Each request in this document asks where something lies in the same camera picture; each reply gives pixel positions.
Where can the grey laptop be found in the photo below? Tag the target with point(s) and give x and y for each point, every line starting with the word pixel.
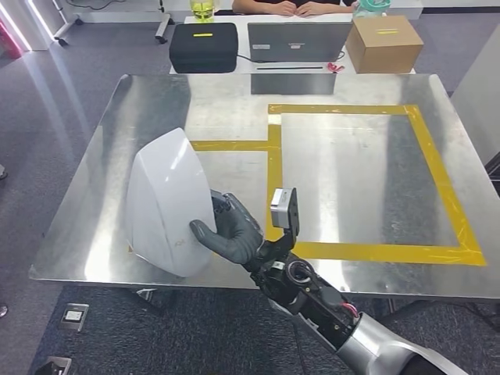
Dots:
pixel 299 41

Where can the black hard case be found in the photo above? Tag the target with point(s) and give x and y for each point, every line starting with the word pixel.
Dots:
pixel 203 49

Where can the steel floor socket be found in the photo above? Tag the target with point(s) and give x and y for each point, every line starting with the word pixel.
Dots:
pixel 74 317

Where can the person's left hand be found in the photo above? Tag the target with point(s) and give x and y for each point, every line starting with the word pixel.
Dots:
pixel 314 9

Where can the brown cardboard box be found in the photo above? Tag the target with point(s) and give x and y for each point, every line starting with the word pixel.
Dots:
pixel 384 49

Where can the person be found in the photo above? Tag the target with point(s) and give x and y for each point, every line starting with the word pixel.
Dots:
pixel 253 5

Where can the yellow tape on workbench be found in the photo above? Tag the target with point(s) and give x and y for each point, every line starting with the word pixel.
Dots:
pixel 443 181

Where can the person's right hand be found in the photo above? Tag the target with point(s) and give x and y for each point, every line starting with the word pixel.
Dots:
pixel 284 9

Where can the white stand leg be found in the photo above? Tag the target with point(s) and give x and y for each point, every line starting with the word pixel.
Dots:
pixel 64 31
pixel 163 28

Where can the white plastic car part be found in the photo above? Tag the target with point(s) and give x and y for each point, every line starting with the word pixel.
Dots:
pixel 164 207

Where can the person's left forearm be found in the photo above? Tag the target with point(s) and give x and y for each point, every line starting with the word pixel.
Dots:
pixel 344 6

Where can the person's right forearm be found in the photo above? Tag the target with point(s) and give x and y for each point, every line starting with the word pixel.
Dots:
pixel 250 6

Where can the grey partition panel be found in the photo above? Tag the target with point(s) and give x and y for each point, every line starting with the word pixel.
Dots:
pixel 480 98

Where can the yellow-green drink bottle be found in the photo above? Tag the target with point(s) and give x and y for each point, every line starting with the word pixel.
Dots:
pixel 202 9

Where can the steel workbench table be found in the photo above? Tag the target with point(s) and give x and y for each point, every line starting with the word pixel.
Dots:
pixel 351 181

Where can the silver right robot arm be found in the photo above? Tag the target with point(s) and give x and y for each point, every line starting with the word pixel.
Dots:
pixel 375 352

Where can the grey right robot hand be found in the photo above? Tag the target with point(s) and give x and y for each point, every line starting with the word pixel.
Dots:
pixel 238 238

